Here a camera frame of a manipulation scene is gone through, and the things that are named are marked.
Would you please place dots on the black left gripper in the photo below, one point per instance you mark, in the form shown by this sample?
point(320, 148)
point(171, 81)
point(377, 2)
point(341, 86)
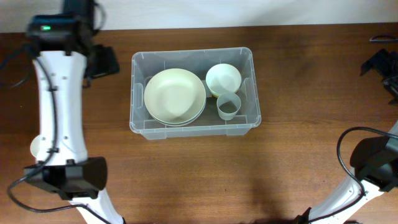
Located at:
point(111, 66)

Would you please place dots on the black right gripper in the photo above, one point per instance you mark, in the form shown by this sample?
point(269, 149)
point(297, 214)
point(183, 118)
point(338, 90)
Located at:
point(380, 63)

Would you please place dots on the white plastic cup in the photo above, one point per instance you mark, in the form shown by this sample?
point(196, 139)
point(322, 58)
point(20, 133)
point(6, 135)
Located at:
point(35, 146)

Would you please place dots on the white plastic bowl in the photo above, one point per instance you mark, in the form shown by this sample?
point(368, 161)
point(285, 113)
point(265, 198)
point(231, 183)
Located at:
point(223, 78)

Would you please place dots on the grey plastic cup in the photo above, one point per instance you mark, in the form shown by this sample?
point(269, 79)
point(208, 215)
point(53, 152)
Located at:
point(228, 105)

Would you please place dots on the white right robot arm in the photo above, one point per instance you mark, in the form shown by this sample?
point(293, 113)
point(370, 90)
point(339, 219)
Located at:
point(372, 171)

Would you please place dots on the clear plastic storage bin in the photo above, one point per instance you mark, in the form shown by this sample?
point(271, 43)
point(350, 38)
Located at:
point(146, 64)

